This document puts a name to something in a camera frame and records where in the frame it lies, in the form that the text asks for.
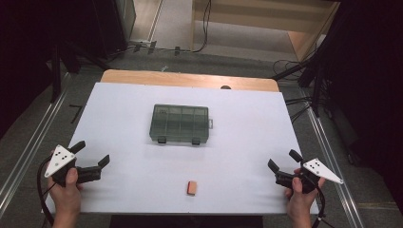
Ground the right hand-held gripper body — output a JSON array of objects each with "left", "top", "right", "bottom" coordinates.
[{"left": 275, "top": 158, "right": 344, "bottom": 195}]

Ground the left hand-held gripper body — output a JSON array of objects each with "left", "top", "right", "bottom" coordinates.
[{"left": 44, "top": 144, "right": 103, "bottom": 188}]

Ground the smoky clear plastic compartment box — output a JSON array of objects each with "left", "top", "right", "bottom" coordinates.
[{"left": 148, "top": 104, "right": 214, "bottom": 146}]

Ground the small wooden stamp block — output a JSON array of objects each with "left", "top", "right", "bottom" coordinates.
[{"left": 186, "top": 180, "right": 199, "bottom": 197}]

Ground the person's right hand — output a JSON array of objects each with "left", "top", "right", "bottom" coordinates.
[{"left": 284, "top": 176, "right": 327, "bottom": 219}]

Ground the person's left hand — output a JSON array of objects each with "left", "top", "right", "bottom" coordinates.
[{"left": 47, "top": 167, "right": 84, "bottom": 218}]

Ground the white table cover sheet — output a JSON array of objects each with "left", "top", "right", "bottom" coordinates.
[{"left": 42, "top": 82, "right": 319, "bottom": 217}]

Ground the black metal stand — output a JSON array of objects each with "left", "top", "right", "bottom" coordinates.
[
  {"left": 270, "top": 34, "right": 341, "bottom": 118},
  {"left": 48, "top": 39, "right": 112, "bottom": 104}
]

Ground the dark cabinet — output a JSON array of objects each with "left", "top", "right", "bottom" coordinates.
[{"left": 89, "top": 0, "right": 137, "bottom": 60}]

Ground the light wooden shelf unit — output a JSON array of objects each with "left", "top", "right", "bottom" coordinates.
[{"left": 189, "top": 0, "right": 340, "bottom": 62}]

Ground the metal floor rail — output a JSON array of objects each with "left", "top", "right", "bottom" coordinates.
[
  {"left": 0, "top": 71, "right": 72, "bottom": 210},
  {"left": 300, "top": 89, "right": 367, "bottom": 228}
]

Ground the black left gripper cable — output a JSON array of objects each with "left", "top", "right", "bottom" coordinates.
[{"left": 36, "top": 156, "right": 55, "bottom": 228}]

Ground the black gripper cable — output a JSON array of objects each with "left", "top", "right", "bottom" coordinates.
[
  {"left": 312, "top": 184, "right": 328, "bottom": 228},
  {"left": 36, "top": 156, "right": 55, "bottom": 228}
]

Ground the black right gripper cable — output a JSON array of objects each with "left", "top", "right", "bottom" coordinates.
[{"left": 312, "top": 184, "right": 328, "bottom": 228}]

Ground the black hanging cable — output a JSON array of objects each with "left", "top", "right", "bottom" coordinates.
[{"left": 192, "top": 0, "right": 213, "bottom": 54}]

